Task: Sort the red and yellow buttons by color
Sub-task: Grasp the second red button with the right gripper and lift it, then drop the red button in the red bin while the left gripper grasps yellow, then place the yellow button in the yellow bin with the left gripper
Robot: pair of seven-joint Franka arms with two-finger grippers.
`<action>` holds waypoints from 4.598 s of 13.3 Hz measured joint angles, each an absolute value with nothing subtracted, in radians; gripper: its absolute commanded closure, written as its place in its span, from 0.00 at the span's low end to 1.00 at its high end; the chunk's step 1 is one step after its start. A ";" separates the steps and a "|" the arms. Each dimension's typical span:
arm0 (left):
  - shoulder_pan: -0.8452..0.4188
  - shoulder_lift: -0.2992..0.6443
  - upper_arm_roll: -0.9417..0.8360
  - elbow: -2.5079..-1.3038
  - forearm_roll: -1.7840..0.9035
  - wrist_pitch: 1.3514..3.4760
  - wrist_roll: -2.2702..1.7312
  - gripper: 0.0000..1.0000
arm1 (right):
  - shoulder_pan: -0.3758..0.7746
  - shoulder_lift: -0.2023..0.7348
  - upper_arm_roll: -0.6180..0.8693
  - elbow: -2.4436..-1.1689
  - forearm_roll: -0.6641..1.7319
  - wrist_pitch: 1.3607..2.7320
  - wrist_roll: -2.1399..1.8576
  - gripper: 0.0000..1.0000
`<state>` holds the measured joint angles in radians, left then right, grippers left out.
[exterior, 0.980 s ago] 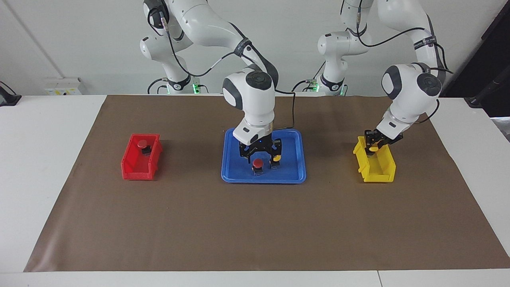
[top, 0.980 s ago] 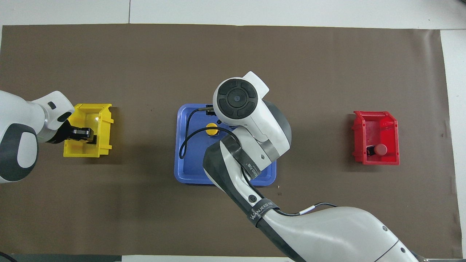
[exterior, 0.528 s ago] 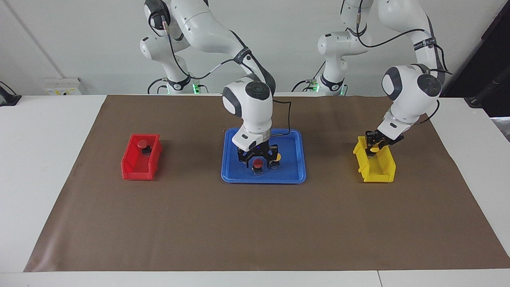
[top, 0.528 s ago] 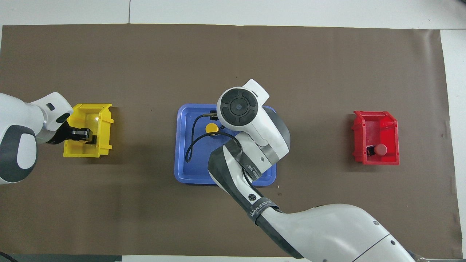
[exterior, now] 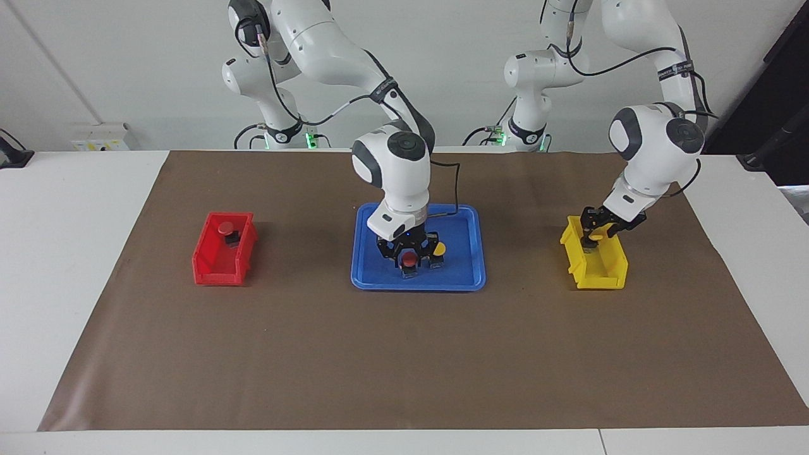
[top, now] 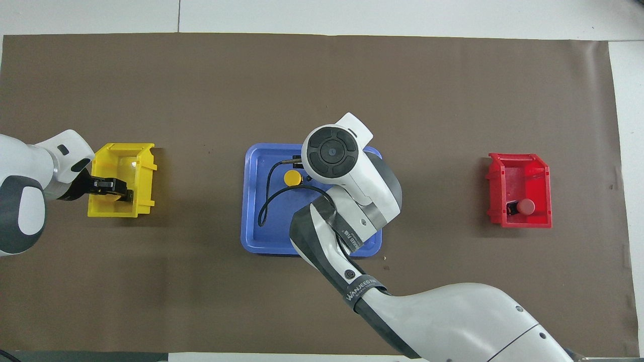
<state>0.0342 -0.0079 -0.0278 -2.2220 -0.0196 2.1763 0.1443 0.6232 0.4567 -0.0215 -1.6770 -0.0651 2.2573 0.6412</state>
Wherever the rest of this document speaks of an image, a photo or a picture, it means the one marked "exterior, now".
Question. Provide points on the red push button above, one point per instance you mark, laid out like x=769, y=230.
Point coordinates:
x=225, y=228
x=411, y=259

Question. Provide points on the blue plastic tray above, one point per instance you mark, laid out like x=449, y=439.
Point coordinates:
x=468, y=265

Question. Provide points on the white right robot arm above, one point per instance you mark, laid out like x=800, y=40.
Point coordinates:
x=395, y=164

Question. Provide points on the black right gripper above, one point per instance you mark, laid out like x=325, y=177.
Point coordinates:
x=407, y=241

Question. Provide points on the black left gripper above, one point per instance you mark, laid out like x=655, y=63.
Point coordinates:
x=622, y=222

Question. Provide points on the black stand pole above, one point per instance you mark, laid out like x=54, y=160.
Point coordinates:
x=755, y=161

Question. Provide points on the red plastic storage bin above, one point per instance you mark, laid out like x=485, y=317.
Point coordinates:
x=218, y=272

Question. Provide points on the white wall socket box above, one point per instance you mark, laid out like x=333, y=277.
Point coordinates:
x=101, y=142

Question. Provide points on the dark panel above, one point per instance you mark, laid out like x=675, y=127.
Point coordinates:
x=777, y=95

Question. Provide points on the brown paper table mat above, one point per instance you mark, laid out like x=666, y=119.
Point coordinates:
x=404, y=354

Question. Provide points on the yellow plastic storage bin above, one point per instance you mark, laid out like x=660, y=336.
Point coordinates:
x=600, y=278

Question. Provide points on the yellow push button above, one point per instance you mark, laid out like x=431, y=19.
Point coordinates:
x=595, y=239
x=439, y=249

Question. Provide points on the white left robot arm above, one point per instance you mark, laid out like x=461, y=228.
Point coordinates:
x=651, y=145

